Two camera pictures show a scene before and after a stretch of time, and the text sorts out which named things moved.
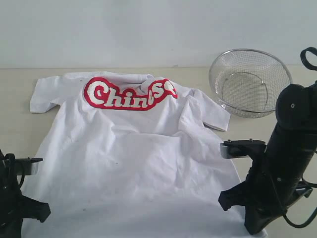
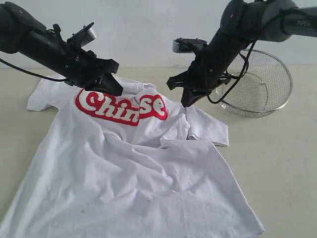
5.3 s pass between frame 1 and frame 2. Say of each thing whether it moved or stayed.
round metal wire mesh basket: stayed
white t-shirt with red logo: stayed
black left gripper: moved
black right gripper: moved
